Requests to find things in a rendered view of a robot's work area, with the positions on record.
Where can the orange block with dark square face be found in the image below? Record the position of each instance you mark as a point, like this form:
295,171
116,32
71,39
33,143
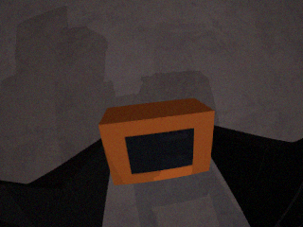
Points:
159,140

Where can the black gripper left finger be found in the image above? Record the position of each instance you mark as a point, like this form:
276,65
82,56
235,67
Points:
72,195

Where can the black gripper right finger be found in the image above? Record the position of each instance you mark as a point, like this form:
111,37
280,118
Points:
265,175

